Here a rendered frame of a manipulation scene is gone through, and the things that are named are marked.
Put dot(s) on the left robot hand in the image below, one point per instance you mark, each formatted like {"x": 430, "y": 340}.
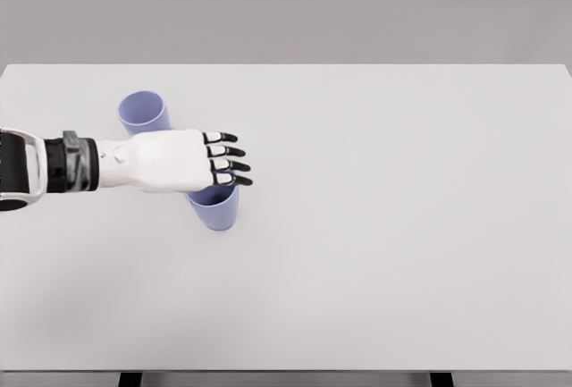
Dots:
{"x": 172, "y": 159}

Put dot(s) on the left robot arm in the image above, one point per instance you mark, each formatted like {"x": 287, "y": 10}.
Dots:
{"x": 67, "y": 163}

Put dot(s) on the lavender cup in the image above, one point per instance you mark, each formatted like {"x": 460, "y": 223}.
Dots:
{"x": 142, "y": 112}
{"x": 216, "y": 210}

